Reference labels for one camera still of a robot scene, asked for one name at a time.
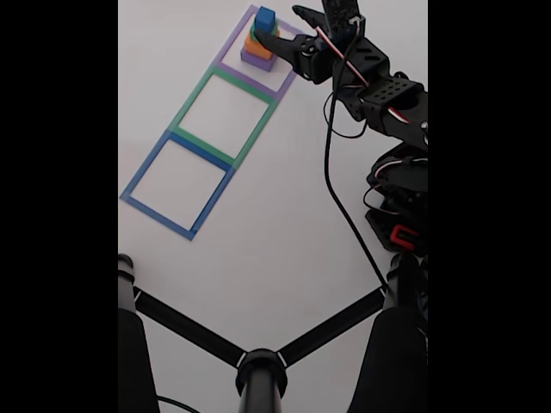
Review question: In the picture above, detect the red white servo wire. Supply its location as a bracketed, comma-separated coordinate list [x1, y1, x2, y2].
[315, 26, 429, 139]

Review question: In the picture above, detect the orange cube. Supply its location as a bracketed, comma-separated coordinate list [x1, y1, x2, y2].
[244, 28, 281, 59]

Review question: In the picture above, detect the thin black cable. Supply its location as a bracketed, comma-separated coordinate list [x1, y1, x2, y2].
[155, 395, 203, 413]

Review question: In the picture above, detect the black tripod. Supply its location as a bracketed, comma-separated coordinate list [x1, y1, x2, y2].
[118, 252, 429, 413]

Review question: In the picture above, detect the purple square frame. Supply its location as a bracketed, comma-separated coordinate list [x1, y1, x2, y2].
[214, 3, 309, 102]

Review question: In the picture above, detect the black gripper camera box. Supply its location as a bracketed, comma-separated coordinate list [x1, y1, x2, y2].
[321, 0, 368, 44]

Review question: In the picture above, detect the green cube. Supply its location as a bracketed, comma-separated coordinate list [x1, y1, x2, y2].
[249, 21, 279, 40]

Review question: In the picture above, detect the thick black camera cable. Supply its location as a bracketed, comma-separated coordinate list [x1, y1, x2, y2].
[323, 34, 388, 292]

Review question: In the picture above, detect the green square frame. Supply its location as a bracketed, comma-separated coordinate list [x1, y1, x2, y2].
[169, 66, 277, 168]

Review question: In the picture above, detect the blue square frame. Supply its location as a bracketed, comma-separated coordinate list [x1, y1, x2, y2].
[119, 130, 237, 242]

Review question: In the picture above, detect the small blue cube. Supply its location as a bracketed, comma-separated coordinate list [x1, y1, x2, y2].
[253, 6, 276, 34]

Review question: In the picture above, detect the purple cube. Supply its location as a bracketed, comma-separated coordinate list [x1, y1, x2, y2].
[240, 45, 276, 72]

